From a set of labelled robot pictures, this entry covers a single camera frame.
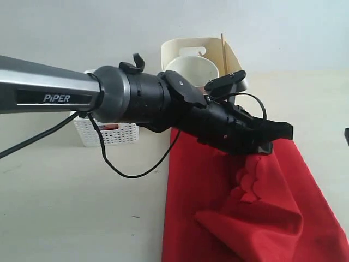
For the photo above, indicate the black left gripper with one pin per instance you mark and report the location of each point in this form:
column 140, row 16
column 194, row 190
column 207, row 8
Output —
column 226, row 127

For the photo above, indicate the pale green ceramic bowl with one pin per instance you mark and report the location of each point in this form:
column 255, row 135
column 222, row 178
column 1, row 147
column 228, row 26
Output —
column 196, row 69

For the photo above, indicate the red scalloped table cloth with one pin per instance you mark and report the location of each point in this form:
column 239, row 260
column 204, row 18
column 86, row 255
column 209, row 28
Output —
column 246, row 208

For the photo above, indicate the red sausage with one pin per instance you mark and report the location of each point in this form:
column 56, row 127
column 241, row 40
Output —
column 109, row 127

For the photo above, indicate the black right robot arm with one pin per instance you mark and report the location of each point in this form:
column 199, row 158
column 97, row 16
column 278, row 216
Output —
column 346, row 135

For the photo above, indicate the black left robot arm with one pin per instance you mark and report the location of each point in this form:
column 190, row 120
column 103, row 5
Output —
column 157, row 102

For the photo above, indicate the cream plastic bin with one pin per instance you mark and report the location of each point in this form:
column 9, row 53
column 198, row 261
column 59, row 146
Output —
column 211, row 48

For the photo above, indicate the white perforated plastic basket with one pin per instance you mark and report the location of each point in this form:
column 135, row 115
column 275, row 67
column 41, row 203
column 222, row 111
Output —
column 109, row 133

